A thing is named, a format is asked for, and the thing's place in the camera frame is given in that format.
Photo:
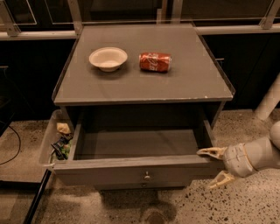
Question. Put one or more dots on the grey bottom drawer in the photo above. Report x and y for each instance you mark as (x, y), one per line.
(150, 185)

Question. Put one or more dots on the red cola can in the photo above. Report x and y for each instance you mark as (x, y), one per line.
(155, 61)

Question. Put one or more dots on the green snack bag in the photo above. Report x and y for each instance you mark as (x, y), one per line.
(62, 147)

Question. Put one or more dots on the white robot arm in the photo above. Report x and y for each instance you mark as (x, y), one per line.
(266, 153)

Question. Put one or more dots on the grey top drawer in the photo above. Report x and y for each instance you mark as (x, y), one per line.
(123, 155)

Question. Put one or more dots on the white paper bowl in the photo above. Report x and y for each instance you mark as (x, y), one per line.
(108, 59)

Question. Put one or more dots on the black floor bar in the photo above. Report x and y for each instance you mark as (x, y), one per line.
(35, 202)

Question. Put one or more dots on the grey drawer cabinet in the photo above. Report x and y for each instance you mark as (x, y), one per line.
(194, 89)

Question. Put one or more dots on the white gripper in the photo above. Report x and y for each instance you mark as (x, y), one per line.
(236, 160)

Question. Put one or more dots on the metal railing frame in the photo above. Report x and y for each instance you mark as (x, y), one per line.
(65, 19)

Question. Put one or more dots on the grey drawer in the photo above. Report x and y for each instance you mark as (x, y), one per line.
(123, 155)
(150, 185)

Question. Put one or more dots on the crumpled tan paper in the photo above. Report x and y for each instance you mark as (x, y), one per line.
(63, 128)

